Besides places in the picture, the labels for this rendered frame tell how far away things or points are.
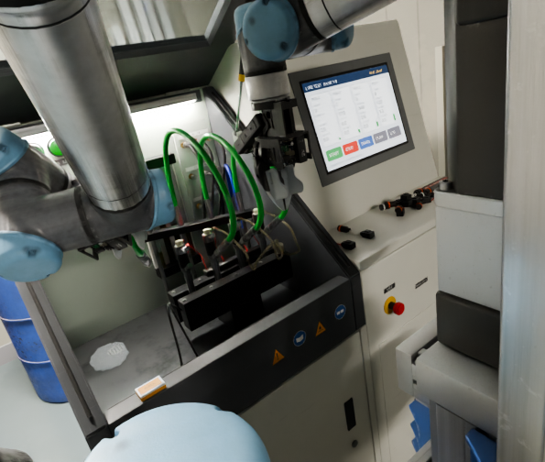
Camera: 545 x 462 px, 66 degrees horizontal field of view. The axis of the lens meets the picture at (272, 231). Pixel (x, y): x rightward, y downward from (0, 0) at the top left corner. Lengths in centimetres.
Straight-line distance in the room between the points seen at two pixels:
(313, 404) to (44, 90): 97
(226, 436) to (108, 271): 106
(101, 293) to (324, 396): 70
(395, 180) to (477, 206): 125
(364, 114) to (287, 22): 94
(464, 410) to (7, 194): 52
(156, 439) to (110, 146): 25
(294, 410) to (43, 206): 78
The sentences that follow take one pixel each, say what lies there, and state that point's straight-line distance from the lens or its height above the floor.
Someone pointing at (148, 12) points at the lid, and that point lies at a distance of 108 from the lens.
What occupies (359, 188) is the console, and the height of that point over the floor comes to 106.
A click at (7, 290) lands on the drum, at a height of 71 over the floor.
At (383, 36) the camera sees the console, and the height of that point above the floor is 150.
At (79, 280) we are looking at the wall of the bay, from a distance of 131.
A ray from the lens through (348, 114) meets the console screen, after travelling 142.
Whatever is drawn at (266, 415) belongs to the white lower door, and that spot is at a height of 74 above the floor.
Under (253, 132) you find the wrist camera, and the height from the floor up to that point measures 137.
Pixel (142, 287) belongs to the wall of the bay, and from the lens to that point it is 137.
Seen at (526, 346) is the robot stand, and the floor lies 135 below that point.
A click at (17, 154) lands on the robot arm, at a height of 143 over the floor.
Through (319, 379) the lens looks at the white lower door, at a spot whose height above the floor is 73.
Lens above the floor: 147
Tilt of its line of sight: 21 degrees down
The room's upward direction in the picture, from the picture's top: 11 degrees counter-clockwise
